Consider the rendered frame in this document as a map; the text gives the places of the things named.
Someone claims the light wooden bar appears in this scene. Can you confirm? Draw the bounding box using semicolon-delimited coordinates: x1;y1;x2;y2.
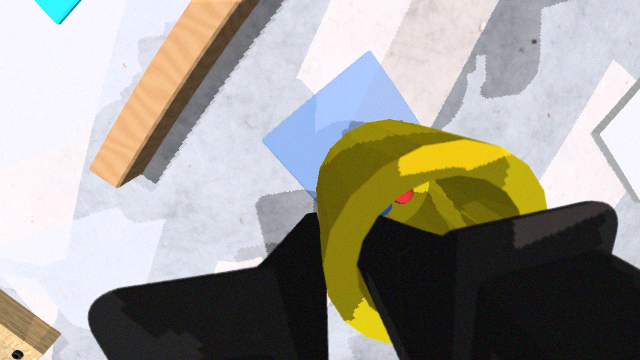
89;0;260;189

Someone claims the blue marble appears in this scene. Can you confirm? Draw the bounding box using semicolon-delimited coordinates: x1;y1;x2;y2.
380;204;392;216

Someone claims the red ball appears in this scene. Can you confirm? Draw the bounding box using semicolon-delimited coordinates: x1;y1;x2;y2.
394;189;414;204

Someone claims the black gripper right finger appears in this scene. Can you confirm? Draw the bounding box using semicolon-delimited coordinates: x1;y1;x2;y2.
357;201;618;360

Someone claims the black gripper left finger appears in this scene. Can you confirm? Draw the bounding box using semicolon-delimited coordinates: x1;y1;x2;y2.
87;212;329;360

